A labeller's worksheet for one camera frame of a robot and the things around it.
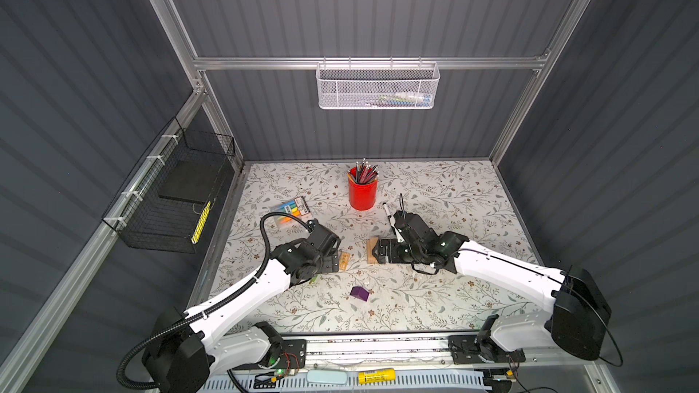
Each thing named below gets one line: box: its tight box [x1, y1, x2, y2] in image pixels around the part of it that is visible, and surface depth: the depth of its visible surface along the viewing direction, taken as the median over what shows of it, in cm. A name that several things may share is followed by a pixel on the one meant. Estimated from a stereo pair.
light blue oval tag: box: [305, 369, 348, 385], surface depth 70 cm
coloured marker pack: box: [276, 195, 312, 224], surface depth 106 cm
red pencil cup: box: [347, 158, 380, 212], surface depth 101 cm
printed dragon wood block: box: [339, 251, 351, 272], surface depth 93 cm
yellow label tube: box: [357, 368, 396, 383], surface depth 71 cm
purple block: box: [349, 285, 370, 302], surface depth 85 cm
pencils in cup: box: [346, 157, 380, 185], surface depth 101 cm
